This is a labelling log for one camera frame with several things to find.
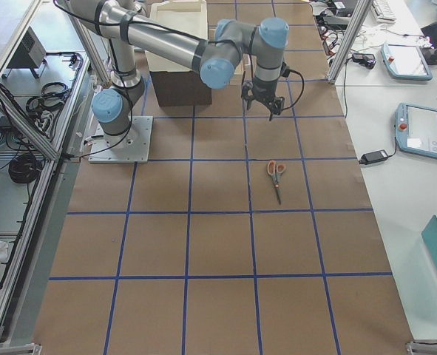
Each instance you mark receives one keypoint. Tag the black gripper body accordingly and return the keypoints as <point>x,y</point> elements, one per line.
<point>264,89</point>

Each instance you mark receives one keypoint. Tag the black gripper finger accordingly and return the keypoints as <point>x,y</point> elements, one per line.
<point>247,99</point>
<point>275,109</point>

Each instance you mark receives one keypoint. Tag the grey orange scissors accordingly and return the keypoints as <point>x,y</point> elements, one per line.
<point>275,171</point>

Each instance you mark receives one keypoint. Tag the dark brown wooden cabinet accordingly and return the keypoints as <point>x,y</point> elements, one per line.
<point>176,89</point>

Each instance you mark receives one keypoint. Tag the black power adapter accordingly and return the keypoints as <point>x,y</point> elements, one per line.
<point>374,157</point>

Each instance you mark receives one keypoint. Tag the teach pendant far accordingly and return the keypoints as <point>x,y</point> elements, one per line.
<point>405,62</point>

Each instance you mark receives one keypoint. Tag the teach pendant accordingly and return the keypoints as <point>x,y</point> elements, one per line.
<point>405,62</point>
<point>416,129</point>

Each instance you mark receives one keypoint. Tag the teach pendant near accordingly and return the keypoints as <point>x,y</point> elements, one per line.
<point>416,129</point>

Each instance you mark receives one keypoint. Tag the grey control box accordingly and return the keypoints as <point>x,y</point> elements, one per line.
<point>30,54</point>

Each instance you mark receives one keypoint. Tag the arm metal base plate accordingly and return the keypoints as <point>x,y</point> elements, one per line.
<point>133,148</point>

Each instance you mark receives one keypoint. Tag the aluminium frame post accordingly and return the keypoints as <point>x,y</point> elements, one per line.
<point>359,15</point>

